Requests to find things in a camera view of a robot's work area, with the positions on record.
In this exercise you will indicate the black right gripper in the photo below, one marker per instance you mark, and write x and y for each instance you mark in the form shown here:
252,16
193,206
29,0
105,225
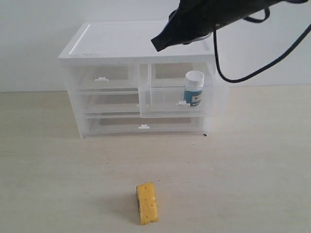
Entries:
193,20

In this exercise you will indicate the white teal medicine bottle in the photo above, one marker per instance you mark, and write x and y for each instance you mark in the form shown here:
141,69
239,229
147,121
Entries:
194,83

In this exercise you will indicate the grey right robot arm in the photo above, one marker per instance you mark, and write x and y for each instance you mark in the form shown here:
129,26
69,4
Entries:
251,10

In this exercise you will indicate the white plastic drawer cabinet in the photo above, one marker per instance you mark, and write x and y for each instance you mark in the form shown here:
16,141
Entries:
120,44

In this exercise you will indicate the clear middle wide drawer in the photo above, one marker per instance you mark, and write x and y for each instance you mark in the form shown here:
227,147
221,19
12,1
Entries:
109,102

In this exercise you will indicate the yellow cheese wedge toy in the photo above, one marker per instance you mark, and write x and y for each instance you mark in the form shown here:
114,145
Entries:
147,206

